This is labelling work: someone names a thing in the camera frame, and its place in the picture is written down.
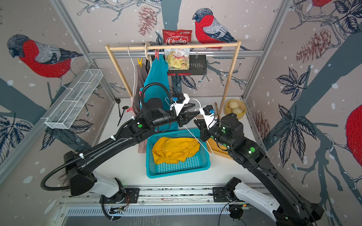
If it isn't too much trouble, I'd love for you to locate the pink-grey t-shirt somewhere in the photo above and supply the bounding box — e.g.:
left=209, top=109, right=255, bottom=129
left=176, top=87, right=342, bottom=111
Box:
left=131, top=64, right=149, bottom=153

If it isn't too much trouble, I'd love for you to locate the yellow t-shirt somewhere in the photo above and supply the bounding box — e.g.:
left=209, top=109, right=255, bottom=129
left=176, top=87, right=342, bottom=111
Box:
left=152, top=137, right=200, bottom=165

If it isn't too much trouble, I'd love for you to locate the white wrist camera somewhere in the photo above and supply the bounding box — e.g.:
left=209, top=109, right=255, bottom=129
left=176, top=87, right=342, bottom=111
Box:
left=170, top=93, right=190, bottom=116
left=199, top=105, right=217, bottom=130

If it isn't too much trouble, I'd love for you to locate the yellow bowl with buns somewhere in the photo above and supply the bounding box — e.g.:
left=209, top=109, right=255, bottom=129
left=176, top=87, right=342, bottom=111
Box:
left=223, top=99, right=247, bottom=120

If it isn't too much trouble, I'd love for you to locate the white wire wall shelf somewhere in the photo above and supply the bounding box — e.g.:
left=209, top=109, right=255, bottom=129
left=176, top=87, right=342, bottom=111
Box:
left=45, top=69, right=103, bottom=130

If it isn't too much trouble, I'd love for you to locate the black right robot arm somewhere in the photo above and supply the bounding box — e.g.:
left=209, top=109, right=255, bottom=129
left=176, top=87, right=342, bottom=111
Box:
left=194, top=114, right=324, bottom=226

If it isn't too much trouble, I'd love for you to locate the yellow clothespin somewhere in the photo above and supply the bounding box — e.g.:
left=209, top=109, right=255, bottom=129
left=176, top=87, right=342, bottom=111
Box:
left=137, top=58, right=143, bottom=67

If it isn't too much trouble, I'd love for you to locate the red Chuba chips bag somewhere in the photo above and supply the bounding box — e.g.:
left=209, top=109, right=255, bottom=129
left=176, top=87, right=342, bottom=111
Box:
left=162, top=29, right=193, bottom=71

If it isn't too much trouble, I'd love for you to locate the teal plastic laundry basket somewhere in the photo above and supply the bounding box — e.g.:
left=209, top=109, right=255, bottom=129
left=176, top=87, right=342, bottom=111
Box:
left=146, top=129, right=211, bottom=179

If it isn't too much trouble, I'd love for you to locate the red clothespin on pink shirt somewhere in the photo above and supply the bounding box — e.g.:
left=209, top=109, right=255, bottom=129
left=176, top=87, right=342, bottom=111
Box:
left=127, top=107, right=134, bottom=113

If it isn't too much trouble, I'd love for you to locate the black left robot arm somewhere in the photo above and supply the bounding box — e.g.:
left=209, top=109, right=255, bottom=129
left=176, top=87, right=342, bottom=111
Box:
left=40, top=82, right=199, bottom=197

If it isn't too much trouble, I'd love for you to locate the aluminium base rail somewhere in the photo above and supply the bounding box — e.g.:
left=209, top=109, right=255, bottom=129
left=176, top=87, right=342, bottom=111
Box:
left=58, top=183, right=295, bottom=218

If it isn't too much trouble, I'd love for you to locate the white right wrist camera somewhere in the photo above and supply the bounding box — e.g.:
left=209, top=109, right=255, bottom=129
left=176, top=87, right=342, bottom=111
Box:
left=199, top=105, right=217, bottom=130

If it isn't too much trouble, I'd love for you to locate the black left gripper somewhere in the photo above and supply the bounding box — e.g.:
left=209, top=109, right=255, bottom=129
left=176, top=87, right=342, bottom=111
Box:
left=151, top=102, right=199, bottom=129

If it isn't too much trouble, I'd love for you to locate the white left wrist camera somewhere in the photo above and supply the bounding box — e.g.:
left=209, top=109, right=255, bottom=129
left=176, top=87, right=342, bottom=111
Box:
left=170, top=93, right=190, bottom=116

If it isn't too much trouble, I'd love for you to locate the wooden ring hanger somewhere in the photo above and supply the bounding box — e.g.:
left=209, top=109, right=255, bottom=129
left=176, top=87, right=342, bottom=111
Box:
left=144, top=42, right=152, bottom=64

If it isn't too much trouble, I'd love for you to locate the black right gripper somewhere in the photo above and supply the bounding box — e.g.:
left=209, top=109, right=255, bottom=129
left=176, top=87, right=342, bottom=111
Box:
left=194, top=118, right=235, bottom=152

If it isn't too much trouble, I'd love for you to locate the teal t-shirt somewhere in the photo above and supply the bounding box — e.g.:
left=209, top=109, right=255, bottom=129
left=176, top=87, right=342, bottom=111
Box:
left=140, top=55, right=179, bottom=132

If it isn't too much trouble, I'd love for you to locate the wooden clothes rack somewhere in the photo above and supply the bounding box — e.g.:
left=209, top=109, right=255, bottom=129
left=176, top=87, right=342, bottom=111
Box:
left=105, top=40, right=242, bottom=113

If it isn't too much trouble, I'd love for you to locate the yellow plastic tray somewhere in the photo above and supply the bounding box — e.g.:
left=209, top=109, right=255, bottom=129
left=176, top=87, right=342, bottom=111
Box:
left=206, top=138, right=232, bottom=159

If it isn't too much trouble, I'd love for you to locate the black wall basket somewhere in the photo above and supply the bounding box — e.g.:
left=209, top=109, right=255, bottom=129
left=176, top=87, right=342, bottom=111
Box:
left=146, top=54, right=207, bottom=76

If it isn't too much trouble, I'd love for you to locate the white wire hanger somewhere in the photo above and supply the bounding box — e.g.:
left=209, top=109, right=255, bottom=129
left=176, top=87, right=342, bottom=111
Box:
left=183, top=98, right=215, bottom=156

